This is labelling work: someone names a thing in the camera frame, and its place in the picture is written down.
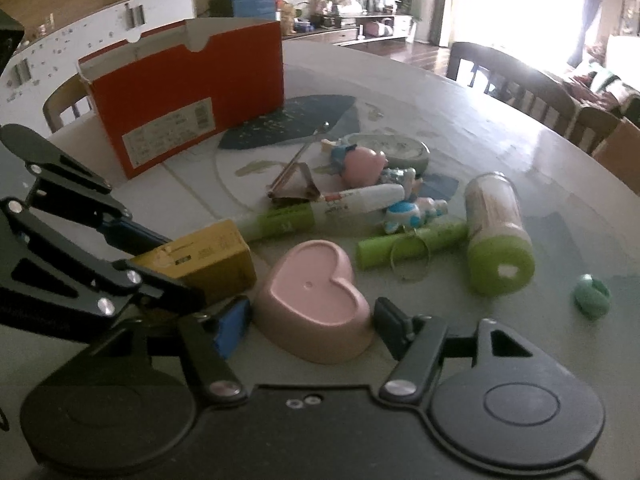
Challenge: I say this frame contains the low wooden tv stand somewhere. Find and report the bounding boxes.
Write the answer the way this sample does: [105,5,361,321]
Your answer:
[282,13,419,49]

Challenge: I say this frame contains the sofa with cushions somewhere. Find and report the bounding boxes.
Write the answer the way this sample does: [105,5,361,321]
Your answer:
[544,35,640,128]

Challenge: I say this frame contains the pink heart-shaped dish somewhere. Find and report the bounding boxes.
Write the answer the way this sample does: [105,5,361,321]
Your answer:
[252,239,376,366]

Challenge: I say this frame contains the wooden chair with round back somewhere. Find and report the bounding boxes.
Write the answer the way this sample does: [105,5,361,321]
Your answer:
[42,75,101,135]

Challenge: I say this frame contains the red cardboard box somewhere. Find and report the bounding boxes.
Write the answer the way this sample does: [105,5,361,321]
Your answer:
[77,18,286,180]

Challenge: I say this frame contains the green marker pen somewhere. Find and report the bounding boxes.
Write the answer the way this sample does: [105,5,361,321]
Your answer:
[234,202,329,244]

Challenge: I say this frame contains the toothpick bottle with green cap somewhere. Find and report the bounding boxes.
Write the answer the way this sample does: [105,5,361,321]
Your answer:
[463,171,537,297]

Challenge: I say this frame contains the green lip balm tube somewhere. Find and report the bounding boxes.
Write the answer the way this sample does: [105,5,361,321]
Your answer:
[356,220,470,272]

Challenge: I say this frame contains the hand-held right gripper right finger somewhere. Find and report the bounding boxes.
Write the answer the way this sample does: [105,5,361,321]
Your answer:
[374,297,535,407]

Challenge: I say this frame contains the brown wooden chair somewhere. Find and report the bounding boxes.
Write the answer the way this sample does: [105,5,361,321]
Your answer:
[569,106,622,157]

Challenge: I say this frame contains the white cabinet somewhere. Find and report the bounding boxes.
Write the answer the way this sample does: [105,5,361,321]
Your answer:
[0,0,197,137]

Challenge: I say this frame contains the pink pig toy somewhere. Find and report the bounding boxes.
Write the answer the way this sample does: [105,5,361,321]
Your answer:
[339,143,390,187]

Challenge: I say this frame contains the small green round holder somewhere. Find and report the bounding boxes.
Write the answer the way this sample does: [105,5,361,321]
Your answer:
[573,273,613,319]

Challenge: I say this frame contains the blue and black cabinet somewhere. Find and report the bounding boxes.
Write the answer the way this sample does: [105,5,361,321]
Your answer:
[209,0,278,22]

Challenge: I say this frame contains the metallic binder clip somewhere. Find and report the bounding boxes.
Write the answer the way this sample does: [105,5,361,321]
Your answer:
[267,122,332,206]

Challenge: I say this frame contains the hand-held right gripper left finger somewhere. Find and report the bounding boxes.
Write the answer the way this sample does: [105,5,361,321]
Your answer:
[92,296,251,407]

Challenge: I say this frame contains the small pale toy figure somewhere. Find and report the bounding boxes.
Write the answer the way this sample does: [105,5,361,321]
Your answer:
[384,167,425,197]

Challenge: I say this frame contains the metal key ring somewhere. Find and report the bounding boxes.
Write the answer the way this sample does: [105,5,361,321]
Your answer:
[390,232,433,282]

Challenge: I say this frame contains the yellow small box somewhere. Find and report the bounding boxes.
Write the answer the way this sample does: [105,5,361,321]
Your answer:
[131,220,259,307]

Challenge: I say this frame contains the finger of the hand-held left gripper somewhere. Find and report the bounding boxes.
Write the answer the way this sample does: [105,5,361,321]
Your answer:
[0,124,174,255]
[0,198,207,318]

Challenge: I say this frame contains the dark wooden slatted chair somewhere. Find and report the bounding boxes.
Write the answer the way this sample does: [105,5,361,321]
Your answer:
[446,41,577,137]

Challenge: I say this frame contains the dark blue placemat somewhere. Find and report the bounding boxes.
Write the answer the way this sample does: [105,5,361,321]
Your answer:
[217,94,362,152]

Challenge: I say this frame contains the blue white toy figure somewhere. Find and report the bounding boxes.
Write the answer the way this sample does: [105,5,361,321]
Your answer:
[384,197,449,237]

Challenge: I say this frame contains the small blue toy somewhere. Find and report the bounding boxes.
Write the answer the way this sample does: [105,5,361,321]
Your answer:
[320,138,353,167]

